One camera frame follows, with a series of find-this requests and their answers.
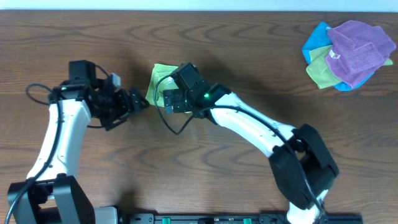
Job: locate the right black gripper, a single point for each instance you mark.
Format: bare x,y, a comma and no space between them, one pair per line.
173,100

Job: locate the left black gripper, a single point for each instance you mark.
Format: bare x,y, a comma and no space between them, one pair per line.
121,103

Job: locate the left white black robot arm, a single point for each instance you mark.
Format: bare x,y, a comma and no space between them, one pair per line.
51,192

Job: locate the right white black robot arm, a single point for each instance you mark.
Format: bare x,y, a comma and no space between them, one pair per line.
302,166

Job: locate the olive green microfiber cloth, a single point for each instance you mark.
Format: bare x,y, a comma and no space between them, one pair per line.
336,65

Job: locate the blue microfiber cloth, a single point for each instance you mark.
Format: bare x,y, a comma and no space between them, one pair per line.
317,39

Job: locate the purple microfiber cloth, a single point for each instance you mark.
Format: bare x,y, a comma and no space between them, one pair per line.
355,34

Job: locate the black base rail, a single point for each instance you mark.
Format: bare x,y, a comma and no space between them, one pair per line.
264,218

